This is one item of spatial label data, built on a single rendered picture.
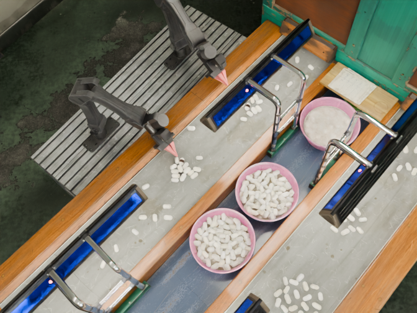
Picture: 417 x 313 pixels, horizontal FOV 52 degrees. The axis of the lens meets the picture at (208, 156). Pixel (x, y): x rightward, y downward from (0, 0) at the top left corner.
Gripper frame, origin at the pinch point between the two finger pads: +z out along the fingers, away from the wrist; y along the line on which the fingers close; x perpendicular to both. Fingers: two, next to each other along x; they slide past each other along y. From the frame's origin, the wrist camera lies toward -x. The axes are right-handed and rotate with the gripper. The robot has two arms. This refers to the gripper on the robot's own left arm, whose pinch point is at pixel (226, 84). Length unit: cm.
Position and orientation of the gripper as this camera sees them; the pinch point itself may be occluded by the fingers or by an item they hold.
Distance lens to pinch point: 201.0
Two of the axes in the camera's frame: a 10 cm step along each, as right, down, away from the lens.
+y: 6.8, -6.8, 2.7
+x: -4.1, -0.5, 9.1
